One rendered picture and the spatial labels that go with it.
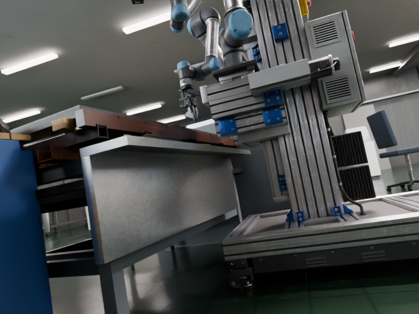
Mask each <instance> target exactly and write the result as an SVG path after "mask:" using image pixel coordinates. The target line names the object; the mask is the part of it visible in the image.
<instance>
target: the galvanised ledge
mask: <svg viewBox="0 0 419 314"><path fill-rule="evenodd" d="M79 150H80V157H81V158H82V157H85V156H89V155H91V156H141V157H166V158H215V159H231V158H237V157H240V156H246V155H250V154H251V152H250V150H243V149H237V148H228V147H222V146H212V145H202V144H196V143H186V142H180V141H171V140H161V139H155V138H145V137H139V136H129V135H126V136H122V137H119V138H115V139H112V140H108V141H104V142H101V143H97V144H95V145H91V146H87V147H85V148H81V149H79Z"/></svg>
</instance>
